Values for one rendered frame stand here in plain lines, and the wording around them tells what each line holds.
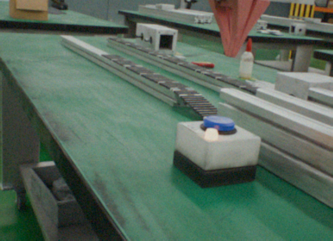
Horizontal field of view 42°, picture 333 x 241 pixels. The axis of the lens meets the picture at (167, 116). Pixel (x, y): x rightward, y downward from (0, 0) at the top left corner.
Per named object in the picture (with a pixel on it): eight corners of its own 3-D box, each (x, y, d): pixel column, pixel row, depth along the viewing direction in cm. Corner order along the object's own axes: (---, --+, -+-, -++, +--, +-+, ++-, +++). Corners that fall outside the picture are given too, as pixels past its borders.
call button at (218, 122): (196, 130, 57) (198, 115, 56) (222, 128, 59) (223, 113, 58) (213, 139, 53) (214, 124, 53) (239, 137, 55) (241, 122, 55)
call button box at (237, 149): (171, 163, 59) (176, 119, 57) (230, 157, 63) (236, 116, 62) (202, 188, 52) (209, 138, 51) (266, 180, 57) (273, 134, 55)
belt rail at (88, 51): (59, 43, 171) (60, 35, 170) (69, 43, 173) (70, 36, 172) (173, 106, 90) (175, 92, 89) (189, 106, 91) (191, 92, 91)
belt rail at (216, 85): (106, 44, 180) (106, 37, 179) (115, 45, 182) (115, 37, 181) (247, 104, 98) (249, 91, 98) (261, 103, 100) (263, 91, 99)
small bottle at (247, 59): (249, 79, 131) (255, 40, 128) (237, 77, 133) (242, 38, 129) (251, 77, 135) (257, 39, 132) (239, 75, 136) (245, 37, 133)
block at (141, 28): (129, 46, 183) (131, 23, 181) (153, 46, 189) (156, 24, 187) (140, 49, 175) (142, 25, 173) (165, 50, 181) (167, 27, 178)
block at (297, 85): (259, 119, 87) (266, 72, 84) (305, 116, 92) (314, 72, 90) (291, 133, 79) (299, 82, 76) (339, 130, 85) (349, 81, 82)
